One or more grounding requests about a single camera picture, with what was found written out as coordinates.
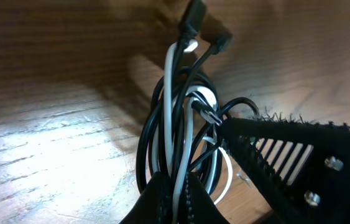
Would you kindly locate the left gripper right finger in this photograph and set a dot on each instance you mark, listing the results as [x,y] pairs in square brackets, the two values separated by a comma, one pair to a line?
[316,188]

